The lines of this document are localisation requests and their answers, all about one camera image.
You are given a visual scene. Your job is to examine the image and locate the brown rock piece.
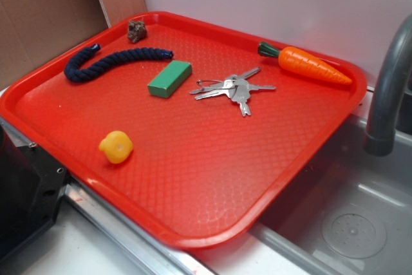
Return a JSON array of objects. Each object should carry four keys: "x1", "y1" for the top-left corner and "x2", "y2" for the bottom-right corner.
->
[{"x1": 127, "y1": 20, "x2": 147, "y2": 44}]

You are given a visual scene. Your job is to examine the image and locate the yellow rubber duck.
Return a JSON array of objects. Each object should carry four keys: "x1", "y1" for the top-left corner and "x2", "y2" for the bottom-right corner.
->
[{"x1": 98, "y1": 131, "x2": 133, "y2": 164}]

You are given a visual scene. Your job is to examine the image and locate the grey sink basin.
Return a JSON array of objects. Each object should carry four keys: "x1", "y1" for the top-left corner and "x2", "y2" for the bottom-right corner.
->
[{"x1": 196, "y1": 117, "x2": 411, "y2": 274}]

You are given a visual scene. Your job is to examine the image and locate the silver key bunch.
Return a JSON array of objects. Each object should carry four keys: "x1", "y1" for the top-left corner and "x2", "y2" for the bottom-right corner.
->
[{"x1": 189, "y1": 67, "x2": 276, "y2": 117}]

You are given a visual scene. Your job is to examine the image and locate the red plastic tray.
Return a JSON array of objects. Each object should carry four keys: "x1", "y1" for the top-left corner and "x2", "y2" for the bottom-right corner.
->
[{"x1": 1, "y1": 12, "x2": 367, "y2": 249}]

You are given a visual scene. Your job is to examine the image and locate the dark blue rope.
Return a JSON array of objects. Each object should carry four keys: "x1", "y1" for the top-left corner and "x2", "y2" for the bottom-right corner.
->
[{"x1": 63, "y1": 43, "x2": 174, "y2": 83}]

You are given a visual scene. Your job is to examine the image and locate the grey faucet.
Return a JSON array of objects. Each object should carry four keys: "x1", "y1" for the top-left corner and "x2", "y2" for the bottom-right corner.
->
[{"x1": 364, "y1": 16, "x2": 411, "y2": 156}]

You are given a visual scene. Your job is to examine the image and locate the green rectangular block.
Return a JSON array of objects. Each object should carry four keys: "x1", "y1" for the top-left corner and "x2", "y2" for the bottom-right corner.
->
[{"x1": 147, "y1": 61, "x2": 192, "y2": 99}]

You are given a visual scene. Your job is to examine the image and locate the orange toy carrot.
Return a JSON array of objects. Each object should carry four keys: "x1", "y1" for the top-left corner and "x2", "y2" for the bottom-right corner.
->
[{"x1": 257, "y1": 41, "x2": 352, "y2": 85}]

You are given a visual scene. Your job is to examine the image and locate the brown cardboard board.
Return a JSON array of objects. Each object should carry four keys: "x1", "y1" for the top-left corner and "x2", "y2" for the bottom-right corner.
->
[{"x1": 1, "y1": 0, "x2": 146, "y2": 89}]

